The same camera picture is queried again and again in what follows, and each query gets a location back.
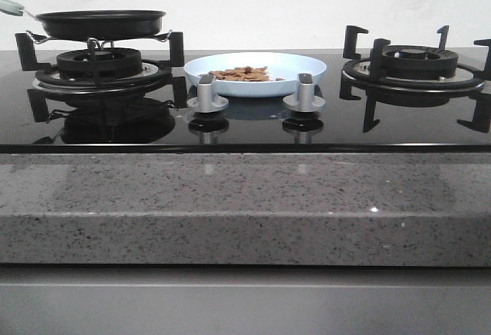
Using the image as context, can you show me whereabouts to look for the brown meat pieces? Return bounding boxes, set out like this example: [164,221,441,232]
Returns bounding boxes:
[208,66,285,82]

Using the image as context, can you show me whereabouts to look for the left black burner head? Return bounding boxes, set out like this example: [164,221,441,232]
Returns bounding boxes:
[56,48,143,80]

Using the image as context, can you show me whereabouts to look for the left black pan support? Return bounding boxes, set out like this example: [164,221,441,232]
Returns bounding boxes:
[15,31,184,122]

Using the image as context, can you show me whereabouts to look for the right black burner head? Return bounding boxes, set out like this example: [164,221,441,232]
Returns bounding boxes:
[381,45,459,80]

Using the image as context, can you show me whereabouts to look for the left silver stove knob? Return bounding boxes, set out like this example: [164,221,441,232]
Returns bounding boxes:
[187,74,229,113]

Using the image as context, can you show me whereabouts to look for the silver stove knob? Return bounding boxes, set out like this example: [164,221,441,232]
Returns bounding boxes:
[187,74,229,113]
[283,73,325,113]

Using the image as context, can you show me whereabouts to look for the right silver stove knob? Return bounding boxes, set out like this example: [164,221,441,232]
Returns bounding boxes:
[283,73,325,113]

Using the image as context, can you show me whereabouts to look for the small wire pan trivet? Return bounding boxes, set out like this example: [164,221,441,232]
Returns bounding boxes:
[15,31,184,92]

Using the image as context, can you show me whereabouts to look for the black frying pan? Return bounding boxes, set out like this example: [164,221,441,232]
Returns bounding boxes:
[1,0,172,44]

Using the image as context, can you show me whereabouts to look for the grey cabinet front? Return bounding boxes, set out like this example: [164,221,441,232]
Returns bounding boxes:
[1,266,490,334]

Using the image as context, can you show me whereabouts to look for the black glass gas cooktop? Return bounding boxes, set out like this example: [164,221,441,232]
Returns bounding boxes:
[1,51,490,153]

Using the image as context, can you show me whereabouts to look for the black pan support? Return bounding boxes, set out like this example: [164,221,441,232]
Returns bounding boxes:
[339,25,490,133]
[15,31,184,122]

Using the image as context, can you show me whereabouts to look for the right black pan support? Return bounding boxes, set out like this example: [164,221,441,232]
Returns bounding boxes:
[339,25,490,133]

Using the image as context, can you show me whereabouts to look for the black burner head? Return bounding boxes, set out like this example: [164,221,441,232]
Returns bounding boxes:
[56,48,143,80]
[381,45,459,80]

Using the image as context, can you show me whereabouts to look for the light blue plate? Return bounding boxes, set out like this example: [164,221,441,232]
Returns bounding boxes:
[183,52,327,97]

